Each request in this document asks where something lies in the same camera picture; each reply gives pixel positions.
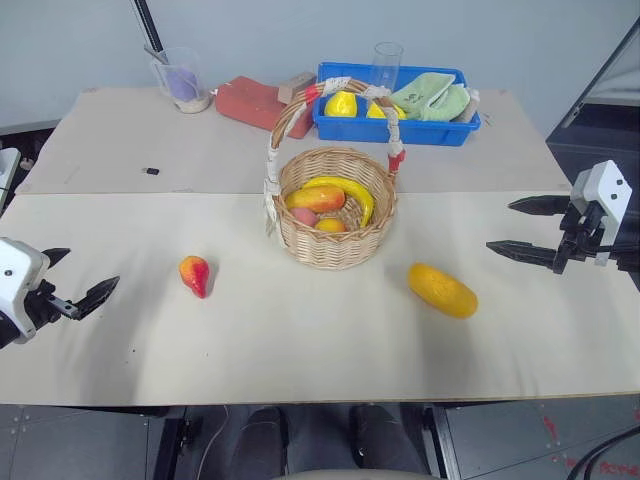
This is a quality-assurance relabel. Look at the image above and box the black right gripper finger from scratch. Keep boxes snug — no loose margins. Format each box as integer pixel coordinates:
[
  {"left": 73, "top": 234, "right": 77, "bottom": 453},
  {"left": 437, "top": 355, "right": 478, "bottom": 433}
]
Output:
[
  {"left": 485, "top": 239, "right": 559, "bottom": 270},
  {"left": 506, "top": 194, "right": 572, "bottom": 219}
]

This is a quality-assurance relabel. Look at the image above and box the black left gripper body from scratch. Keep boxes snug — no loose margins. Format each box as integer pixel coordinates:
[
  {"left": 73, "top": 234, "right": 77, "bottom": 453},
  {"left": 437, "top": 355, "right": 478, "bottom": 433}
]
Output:
[{"left": 21, "top": 278, "right": 82, "bottom": 332}]

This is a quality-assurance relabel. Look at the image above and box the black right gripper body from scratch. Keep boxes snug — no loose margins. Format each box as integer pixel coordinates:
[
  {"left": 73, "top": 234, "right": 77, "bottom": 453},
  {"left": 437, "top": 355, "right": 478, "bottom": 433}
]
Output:
[{"left": 552, "top": 198, "right": 616, "bottom": 276}]

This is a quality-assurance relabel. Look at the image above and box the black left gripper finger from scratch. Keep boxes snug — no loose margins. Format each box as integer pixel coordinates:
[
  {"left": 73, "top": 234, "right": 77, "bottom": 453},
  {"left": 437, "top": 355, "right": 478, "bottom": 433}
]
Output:
[
  {"left": 41, "top": 247, "right": 72, "bottom": 272},
  {"left": 73, "top": 274, "right": 121, "bottom": 322}
]

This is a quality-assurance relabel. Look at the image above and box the long orange-yellow papaya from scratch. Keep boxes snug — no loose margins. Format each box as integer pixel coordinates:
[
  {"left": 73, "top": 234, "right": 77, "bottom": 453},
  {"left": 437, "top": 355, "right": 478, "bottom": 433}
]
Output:
[{"left": 406, "top": 262, "right": 479, "bottom": 320}]

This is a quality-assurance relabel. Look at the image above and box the white device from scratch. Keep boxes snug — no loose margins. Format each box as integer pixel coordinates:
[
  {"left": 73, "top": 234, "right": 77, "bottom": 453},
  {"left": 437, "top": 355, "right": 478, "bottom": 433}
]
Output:
[{"left": 0, "top": 146, "right": 22, "bottom": 212}]

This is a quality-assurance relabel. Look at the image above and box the red and yellow pear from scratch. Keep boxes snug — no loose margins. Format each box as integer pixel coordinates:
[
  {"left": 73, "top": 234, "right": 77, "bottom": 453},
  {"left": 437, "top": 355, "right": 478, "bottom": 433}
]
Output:
[{"left": 178, "top": 255, "right": 212, "bottom": 300}]

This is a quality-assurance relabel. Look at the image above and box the black cabinet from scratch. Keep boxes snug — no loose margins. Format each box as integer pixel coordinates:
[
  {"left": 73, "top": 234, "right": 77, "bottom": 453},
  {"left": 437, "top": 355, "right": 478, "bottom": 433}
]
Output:
[{"left": 544, "top": 18, "right": 640, "bottom": 292}]

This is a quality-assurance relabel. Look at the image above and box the green cloth glove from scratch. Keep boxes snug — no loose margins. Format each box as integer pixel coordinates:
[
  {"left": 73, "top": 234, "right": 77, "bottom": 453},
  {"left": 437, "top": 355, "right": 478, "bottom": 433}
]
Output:
[{"left": 389, "top": 72, "right": 474, "bottom": 123}]

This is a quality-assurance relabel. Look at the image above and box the blue plastic bin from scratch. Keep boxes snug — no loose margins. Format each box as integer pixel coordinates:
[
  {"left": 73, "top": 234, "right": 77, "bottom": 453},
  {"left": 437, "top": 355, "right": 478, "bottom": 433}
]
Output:
[{"left": 312, "top": 61, "right": 483, "bottom": 148}]

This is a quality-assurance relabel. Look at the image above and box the yellow banana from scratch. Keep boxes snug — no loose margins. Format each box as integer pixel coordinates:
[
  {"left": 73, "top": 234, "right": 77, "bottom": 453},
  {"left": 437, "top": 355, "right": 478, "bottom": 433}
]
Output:
[{"left": 301, "top": 176, "right": 376, "bottom": 229}]

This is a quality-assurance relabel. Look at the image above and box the yellow lemon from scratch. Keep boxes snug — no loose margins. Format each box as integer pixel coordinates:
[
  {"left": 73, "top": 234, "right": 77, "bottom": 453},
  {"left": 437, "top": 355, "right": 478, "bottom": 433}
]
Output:
[
  {"left": 366, "top": 98, "right": 408, "bottom": 122},
  {"left": 324, "top": 90, "right": 361, "bottom": 119}
]

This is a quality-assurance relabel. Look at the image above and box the clear plastic measuring cup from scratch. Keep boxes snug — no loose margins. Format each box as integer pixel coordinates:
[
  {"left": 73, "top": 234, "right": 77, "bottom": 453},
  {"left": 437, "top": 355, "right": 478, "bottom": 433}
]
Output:
[{"left": 149, "top": 46, "right": 213, "bottom": 116}]

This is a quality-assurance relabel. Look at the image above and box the clear drinking glass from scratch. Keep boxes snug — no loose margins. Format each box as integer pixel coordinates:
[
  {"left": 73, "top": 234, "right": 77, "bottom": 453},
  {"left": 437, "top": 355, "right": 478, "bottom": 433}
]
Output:
[{"left": 370, "top": 42, "right": 405, "bottom": 95}]

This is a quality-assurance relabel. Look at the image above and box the purple scoop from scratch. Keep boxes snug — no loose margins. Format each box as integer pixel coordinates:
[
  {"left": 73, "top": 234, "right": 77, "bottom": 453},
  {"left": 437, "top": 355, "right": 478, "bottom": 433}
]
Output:
[{"left": 166, "top": 68, "right": 197, "bottom": 101}]

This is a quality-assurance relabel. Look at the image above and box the red and yellow mango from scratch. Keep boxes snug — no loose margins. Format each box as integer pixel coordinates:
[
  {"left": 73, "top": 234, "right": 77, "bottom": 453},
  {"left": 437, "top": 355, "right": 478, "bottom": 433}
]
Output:
[{"left": 284, "top": 184, "right": 347, "bottom": 211}]

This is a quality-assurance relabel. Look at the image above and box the pink peach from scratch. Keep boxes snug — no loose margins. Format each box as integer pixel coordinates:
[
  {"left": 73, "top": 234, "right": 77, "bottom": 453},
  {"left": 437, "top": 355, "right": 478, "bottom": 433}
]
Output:
[{"left": 291, "top": 207, "right": 320, "bottom": 229}]

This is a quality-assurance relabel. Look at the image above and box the dark rounded shape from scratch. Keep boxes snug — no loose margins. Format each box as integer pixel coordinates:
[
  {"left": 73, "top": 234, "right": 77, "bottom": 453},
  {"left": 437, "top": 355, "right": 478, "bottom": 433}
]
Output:
[{"left": 234, "top": 406, "right": 290, "bottom": 480}]

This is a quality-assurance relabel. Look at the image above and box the red brick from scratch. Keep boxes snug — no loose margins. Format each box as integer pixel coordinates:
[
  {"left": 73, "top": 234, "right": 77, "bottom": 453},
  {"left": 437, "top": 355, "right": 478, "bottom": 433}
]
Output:
[{"left": 214, "top": 75, "right": 315, "bottom": 140}]

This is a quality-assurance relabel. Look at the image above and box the black metal pole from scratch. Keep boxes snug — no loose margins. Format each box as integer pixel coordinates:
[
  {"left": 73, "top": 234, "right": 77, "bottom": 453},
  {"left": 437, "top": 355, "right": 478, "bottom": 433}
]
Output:
[{"left": 131, "top": 0, "right": 165, "bottom": 54}]

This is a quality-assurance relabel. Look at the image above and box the small brown wooden block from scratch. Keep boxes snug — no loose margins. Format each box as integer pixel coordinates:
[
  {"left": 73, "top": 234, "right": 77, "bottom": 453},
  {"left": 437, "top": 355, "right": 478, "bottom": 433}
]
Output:
[{"left": 277, "top": 72, "right": 318, "bottom": 106}]

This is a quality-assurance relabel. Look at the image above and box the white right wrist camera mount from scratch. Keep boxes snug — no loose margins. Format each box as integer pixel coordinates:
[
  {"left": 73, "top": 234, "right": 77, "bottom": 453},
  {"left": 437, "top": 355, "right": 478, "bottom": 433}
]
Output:
[{"left": 569, "top": 160, "right": 633, "bottom": 247}]

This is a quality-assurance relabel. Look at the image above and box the thin white cable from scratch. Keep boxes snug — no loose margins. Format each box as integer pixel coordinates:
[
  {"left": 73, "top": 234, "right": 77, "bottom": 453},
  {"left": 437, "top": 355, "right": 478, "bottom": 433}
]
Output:
[{"left": 198, "top": 404, "right": 232, "bottom": 480}]

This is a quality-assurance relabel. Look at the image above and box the wicker basket with taped handle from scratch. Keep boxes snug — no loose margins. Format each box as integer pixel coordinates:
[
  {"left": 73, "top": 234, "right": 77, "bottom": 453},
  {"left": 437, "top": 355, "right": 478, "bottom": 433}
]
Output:
[{"left": 262, "top": 75, "right": 408, "bottom": 272}]

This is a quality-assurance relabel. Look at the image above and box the black floor cable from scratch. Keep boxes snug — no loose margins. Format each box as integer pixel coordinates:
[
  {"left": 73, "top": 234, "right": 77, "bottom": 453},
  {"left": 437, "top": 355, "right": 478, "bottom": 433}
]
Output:
[{"left": 568, "top": 433, "right": 640, "bottom": 480}]

